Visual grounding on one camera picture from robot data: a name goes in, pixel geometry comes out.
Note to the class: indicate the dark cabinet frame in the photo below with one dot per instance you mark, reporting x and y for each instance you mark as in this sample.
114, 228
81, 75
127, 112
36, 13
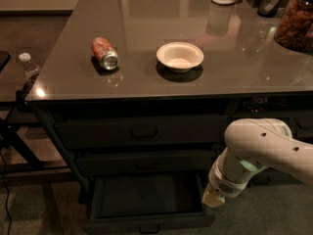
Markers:
51, 110

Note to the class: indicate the orange soda can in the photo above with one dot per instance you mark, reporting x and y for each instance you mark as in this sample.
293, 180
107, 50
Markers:
105, 53

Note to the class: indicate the clear water bottle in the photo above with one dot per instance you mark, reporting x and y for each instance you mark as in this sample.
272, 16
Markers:
31, 71

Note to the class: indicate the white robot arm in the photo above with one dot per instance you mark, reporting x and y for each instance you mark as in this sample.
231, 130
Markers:
253, 145

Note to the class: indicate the dark side table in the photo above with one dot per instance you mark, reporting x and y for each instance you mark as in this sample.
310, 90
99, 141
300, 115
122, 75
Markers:
20, 115

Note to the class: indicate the dark drawer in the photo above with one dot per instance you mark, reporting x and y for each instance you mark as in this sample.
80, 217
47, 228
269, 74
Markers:
147, 204
300, 122
272, 177
140, 131
144, 162

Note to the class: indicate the white paper bowl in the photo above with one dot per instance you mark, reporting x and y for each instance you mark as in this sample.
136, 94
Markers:
179, 56

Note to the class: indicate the black object on counter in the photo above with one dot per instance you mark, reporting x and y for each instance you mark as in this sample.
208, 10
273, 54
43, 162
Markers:
268, 8

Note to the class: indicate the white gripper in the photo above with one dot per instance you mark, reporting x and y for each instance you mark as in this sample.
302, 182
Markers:
222, 184

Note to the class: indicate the jar of brown snacks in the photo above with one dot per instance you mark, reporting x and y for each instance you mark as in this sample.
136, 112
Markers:
295, 30

